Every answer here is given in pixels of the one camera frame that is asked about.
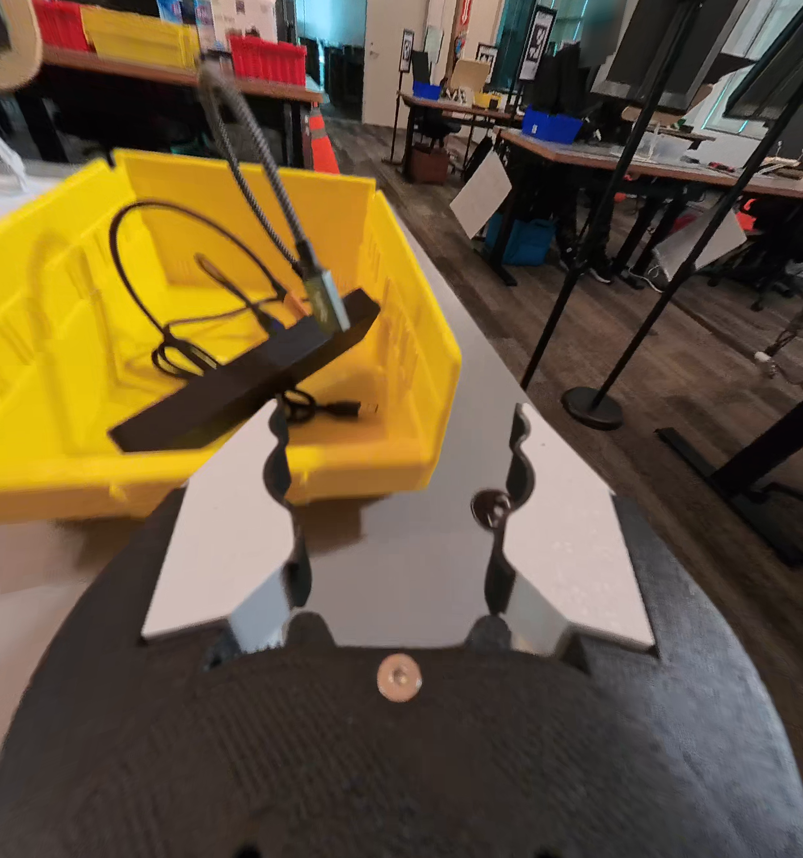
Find blue storage bin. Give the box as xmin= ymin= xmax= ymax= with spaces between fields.
xmin=485 ymin=214 xmax=558 ymax=267

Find grey braided cable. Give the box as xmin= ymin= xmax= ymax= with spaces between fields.
xmin=195 ymin=55 xmax=353 ymax=334

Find white hanging board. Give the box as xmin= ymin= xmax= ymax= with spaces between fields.
xmin=450 ymin=151 xmax=513 ymax=240
xmin=652 ymin=201 xmax=748 ymax=279

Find red plastic bin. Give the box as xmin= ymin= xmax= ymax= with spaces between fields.
xmin=229 ymin=34 xmax=308 ymax=87
xmin=31 ymin=0 xmax=92 ymax=53

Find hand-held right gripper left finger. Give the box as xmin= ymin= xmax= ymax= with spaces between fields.
xmin=140 ymin=401 xmax=314 ymax=656

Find black slanted pole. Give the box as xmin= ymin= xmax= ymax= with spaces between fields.
xmin=521 ymin=0 xmax=707 ymax=391

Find orange traffic cone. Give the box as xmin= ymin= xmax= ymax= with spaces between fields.
xmin=304 ymin=107 xmax=342 ymax=177

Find black cable orange plugs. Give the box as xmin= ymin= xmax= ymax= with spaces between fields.
xmin=108 ymin=200 xmax=311 ymax=379

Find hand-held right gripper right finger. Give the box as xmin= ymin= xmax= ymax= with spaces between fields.
xmin=483 ymin=401 xmax=660 ymax=658

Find yellow plastic bin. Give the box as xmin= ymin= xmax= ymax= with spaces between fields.
xmin=0 ymin=147 xmax=464 ymax=527

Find black USB hub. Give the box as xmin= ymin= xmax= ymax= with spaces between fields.
xmin=108 ymin=287 xmax=382 ymax=454

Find yellow shelf bin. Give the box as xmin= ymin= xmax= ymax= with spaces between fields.
xmin=81 ymin=5 xmax=202 ymax=69

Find black white marker poster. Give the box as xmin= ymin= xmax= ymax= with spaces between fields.
xmin=518 ymin=5 xmax=558 ymax=83

